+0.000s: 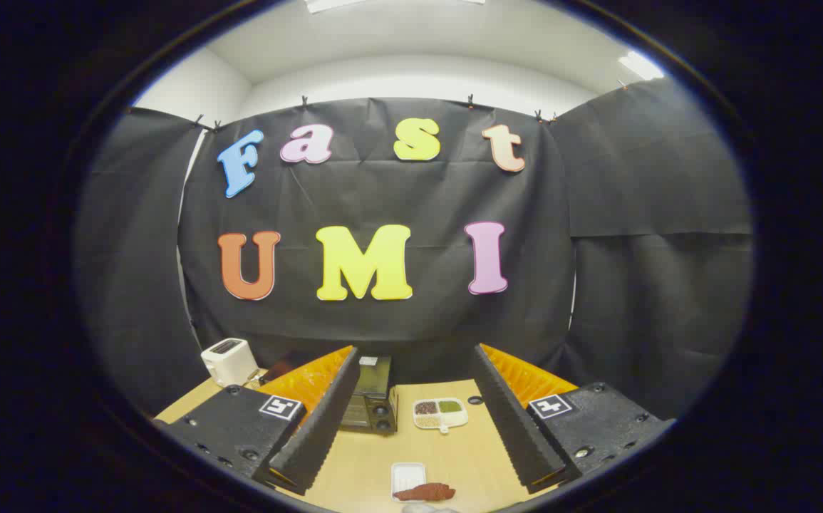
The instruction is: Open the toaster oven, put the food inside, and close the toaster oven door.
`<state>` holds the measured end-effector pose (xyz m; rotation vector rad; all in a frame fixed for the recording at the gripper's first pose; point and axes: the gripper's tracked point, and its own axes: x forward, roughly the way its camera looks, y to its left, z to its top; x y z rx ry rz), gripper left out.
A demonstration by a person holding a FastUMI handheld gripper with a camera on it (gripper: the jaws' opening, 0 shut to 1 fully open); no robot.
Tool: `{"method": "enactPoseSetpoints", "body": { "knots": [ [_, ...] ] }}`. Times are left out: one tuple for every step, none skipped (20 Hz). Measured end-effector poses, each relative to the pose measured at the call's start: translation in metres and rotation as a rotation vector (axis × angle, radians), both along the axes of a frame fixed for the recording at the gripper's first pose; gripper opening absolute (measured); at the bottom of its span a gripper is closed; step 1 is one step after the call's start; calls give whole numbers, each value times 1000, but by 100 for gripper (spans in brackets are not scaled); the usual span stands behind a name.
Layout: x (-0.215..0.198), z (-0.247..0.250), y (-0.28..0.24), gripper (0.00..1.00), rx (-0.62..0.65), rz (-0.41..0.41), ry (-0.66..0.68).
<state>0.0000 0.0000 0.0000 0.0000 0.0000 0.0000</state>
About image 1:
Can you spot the white rectangular tray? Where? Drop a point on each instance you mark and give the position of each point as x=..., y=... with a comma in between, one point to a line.
x=408, y=472

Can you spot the white bread toaster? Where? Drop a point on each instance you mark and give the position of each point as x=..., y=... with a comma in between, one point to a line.
x=227, y=360

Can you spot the ceiling light panel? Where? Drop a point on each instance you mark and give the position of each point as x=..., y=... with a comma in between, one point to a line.
x=640, y=65
x=333, y=4

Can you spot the black toaster oven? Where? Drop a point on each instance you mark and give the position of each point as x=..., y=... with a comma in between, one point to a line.
x=374, y=406

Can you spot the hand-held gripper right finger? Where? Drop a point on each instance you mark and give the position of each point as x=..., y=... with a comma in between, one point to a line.
x=514, y=427

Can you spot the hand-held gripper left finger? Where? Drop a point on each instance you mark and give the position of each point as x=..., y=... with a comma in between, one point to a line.
x=325, y=427

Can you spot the red-brown meat slice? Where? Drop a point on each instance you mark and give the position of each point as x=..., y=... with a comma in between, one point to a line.
x=425, y=491

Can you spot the white divided dish of beans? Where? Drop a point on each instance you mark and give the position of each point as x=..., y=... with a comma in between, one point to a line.
x=440, y=414

